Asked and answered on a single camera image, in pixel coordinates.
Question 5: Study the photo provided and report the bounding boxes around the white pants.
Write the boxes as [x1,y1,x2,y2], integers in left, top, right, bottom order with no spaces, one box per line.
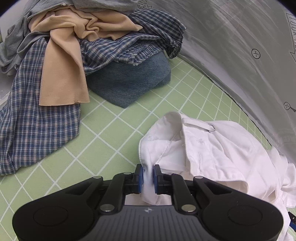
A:
[139,112,295,240]

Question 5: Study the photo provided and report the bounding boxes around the grey t-shirt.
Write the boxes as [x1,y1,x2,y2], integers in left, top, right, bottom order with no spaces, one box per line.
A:
[1,1,137,76]

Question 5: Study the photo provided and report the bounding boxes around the green grid mat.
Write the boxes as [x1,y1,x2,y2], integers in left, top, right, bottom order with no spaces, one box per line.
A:
[1,58,270,240]

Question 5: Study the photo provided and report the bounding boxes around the blue denim garment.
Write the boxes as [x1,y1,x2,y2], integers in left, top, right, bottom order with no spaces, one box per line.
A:
[86,52,171,108]

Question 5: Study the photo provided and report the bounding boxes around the grey printed sheet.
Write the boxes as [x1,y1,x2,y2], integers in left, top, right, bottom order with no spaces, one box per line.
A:
[138,0,295,162]

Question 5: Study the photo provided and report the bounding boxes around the beige cloth garment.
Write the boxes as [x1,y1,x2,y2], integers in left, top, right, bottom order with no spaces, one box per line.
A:
[29,6,142,106]

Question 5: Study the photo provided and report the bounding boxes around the blue plaid shirt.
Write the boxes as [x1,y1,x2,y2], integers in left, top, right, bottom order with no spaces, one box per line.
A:
[1,9,186,175]

